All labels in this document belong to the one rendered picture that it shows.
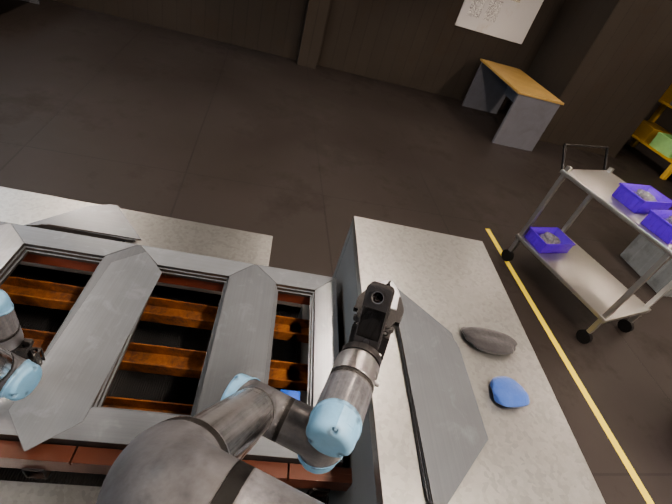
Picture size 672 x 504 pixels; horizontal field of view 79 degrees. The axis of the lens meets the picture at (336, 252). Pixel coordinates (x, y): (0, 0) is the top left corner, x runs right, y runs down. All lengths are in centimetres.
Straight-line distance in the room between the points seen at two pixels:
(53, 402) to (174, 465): 103
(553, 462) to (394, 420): 44
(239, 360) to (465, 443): 70
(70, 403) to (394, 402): 86
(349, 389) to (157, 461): 35
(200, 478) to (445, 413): 93
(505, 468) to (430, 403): 23
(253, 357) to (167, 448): 104
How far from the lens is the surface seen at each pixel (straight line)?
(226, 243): 190
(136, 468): 36
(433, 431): 116
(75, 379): 138
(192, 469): 34
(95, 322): 149
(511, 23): 796
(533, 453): 132
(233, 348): 140
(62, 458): 131
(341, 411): 62
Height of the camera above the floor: 200
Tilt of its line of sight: 39 degrees down
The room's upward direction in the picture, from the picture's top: 19 degrees clockwise
